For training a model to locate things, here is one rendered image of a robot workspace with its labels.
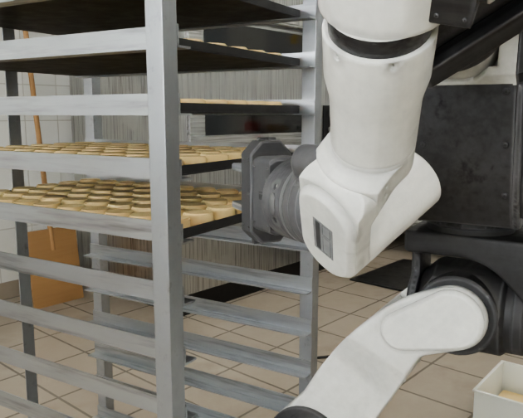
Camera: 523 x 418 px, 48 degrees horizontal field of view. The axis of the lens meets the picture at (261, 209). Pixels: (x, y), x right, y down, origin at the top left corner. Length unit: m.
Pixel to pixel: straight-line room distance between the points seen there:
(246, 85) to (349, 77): 2.88
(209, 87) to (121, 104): 2.18
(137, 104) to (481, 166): 0.47
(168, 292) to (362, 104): 0.51
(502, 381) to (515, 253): 1.60
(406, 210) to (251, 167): 0.21
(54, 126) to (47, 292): 0.97
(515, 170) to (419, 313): 0.23
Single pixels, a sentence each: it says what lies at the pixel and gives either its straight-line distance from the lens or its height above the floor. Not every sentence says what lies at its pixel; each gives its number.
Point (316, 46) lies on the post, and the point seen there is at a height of 1.17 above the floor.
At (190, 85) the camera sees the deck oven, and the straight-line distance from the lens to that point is 2.97.
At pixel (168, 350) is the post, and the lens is 0.86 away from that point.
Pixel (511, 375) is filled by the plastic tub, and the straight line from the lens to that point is 2.37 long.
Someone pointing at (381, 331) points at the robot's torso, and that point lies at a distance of 0.86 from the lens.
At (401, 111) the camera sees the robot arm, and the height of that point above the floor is 1.04.
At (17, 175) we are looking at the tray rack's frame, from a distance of 1.43.
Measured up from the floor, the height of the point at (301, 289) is 0.68.
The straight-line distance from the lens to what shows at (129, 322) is 1.56.
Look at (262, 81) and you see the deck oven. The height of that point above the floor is 1.21.
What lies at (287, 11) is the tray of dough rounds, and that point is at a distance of 1.15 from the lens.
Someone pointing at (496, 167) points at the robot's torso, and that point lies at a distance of 0.75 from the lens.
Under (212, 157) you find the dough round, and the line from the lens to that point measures 0.98.
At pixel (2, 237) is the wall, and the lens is 3.60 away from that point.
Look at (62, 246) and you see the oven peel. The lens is 3.47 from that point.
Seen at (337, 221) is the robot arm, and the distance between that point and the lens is 0.46.
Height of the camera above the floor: 1.04
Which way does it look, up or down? 9 degrees down
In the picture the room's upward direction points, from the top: straight up
